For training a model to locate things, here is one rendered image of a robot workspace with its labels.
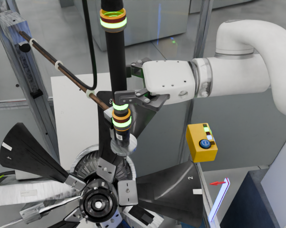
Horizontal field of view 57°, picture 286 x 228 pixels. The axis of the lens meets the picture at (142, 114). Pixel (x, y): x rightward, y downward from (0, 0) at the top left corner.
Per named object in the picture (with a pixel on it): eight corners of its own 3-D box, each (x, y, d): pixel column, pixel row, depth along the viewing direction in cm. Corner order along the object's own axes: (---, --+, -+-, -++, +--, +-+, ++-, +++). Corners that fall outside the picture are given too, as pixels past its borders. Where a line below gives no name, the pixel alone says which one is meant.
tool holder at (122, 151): (100, 140, 71) (96, 115, 64) (121, 127, 75) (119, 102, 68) (121, 161, 67) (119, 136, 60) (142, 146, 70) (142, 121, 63)
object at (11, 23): (3, 35, 100) (-6, 14, 94) (21, 29, 103) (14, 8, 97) (15, 46, 95) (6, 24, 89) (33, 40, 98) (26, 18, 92)
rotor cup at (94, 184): (73, 180, 93) (66, 195, 80) (111, 163, 93) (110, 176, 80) (90, 216, 95) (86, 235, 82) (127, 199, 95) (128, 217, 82)
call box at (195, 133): (185, 138, 133) (187, 124, 125) (204, 136, 134) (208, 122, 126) (192, 164, 122) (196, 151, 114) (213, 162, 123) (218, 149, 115)
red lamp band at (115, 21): (95, 16, 45) (94, 12, 44) (115, 9, 47) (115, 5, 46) (110, 26, 42) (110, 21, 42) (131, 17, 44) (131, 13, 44)
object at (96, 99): (19, 35, 93) (18, 31, 92) (23, 33, 94) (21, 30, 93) (110, 117, 66) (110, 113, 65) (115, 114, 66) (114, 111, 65)
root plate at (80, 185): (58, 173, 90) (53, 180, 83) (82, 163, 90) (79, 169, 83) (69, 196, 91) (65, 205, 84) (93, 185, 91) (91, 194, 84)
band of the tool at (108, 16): (96, 27, 46) (94, 11, 44) (116, 19, 48) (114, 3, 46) (111, 36, 44) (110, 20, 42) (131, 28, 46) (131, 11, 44)
